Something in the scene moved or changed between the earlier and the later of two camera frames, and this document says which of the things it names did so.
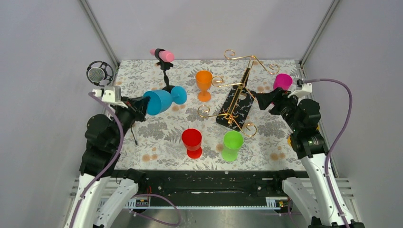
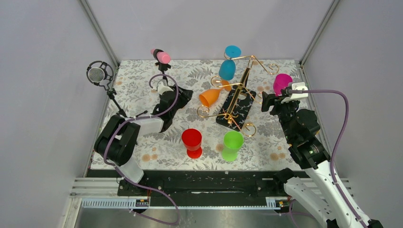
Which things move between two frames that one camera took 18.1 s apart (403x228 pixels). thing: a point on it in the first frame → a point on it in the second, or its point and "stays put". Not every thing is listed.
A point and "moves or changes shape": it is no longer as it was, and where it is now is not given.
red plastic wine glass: x=192 y=139 stays put
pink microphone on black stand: x=166 y=57 stays put
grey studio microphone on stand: x=100 y=72 stays put
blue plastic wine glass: x=160 y=100 moves or changes shape
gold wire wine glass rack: x=236 y=103 stays put
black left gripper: x=137 y=105 → x=185 y=96
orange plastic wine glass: x=204 y=80 → x=209 y=97
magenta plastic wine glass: x=283 y=80 stays put
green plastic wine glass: x=233 y=141 stays put
